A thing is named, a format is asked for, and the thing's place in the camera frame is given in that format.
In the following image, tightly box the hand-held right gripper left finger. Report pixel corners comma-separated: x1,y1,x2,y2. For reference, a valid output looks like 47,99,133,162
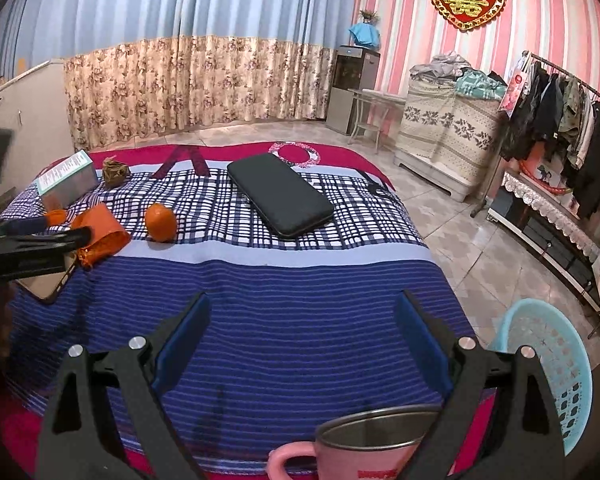
35,291,212,480

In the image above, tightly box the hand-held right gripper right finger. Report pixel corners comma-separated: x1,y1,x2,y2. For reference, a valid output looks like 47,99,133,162
394,289,567,480

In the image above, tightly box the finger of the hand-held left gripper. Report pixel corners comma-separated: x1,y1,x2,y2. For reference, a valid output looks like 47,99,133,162
0,216,52,239
0,227,94,282

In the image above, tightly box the orange wrapper bag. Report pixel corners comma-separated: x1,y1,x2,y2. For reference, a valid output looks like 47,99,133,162
69,203,132,271

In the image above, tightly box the light blue plastic basket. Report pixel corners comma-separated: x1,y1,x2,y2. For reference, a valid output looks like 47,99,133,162
487,298,595,457

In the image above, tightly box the dark-edged smartphone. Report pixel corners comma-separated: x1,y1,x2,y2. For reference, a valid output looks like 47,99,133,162
14,249,80,305

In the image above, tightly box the white side cabinet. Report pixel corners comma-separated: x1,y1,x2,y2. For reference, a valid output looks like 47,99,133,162
0,59,77,202

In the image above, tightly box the green white carton box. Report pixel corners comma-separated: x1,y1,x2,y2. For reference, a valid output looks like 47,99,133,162
34,149,100,212

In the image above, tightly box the brown crumpled paper ball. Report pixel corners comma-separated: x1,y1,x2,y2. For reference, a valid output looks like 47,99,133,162
102,157,132,189

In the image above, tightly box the pink cartoon print cup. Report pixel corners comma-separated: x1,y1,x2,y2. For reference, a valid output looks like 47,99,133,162
267,403,449,480

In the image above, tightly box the orange tangerine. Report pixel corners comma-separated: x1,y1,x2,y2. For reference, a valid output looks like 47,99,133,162
144,202,179,243

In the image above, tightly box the small black object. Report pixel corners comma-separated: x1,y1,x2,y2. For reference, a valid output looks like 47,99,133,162
354,169,389,197

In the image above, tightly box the lace covered low shelf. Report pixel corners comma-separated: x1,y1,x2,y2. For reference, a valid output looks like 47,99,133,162
487,169,600,307

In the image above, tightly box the flat black case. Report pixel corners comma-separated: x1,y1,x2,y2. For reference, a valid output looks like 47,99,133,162
226,152,335,239

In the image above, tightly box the patterned cloth covered cabinet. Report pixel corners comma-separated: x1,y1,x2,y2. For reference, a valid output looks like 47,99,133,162
393,77,507,204

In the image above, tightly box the blue floral curtain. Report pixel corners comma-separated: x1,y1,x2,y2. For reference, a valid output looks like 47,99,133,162
0,0,362,154

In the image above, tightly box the small metal stool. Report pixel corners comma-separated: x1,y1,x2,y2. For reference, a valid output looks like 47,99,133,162
347,88,406,156

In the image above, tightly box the row of hanging clothes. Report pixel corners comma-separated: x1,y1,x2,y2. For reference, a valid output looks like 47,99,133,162
500,54,600,217

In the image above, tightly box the grey water dispenser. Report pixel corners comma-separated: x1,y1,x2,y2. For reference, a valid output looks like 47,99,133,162
324,45,382,136

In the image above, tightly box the teal checked cloth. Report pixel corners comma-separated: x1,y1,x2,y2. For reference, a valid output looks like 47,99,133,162
455,69,509,102

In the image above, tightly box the pink hanging bag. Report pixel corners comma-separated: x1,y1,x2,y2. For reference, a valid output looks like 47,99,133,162
498,57,534,114

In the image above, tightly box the grey clothes pile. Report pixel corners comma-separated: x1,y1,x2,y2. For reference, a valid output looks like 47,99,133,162
410,52,473,83

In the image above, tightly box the metal clothes rack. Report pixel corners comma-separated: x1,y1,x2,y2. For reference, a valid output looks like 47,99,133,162
472,50,600,342

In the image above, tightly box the blue cloth bundle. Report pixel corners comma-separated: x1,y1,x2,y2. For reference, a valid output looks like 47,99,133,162
348,22,382,51

